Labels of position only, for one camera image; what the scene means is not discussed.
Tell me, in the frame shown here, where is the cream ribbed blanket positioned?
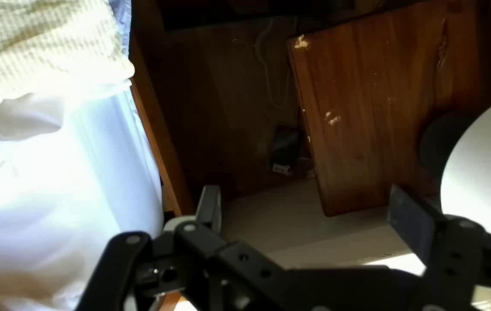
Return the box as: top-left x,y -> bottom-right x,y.
0,0 -> 138,115

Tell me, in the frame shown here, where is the thin white power cable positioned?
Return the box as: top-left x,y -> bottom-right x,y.
253,16 -> 294,111

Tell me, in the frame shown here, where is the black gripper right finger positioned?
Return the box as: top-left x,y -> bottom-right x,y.
387,184 -> 491,311

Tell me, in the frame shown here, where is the white lamp shade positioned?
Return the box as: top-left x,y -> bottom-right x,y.
439,85 -> 491,241

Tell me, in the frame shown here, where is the brown wooden nightstand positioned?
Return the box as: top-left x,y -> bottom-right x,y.
287,0 -> 491,218

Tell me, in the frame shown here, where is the white pillow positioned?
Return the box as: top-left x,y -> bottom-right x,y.
0,80 -> 166,311

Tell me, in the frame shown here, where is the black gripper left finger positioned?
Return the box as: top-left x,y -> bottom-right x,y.
74,184 -> 289,311

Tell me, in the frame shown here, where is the black plug adapter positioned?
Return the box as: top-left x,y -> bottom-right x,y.
270,127 -> 311,179

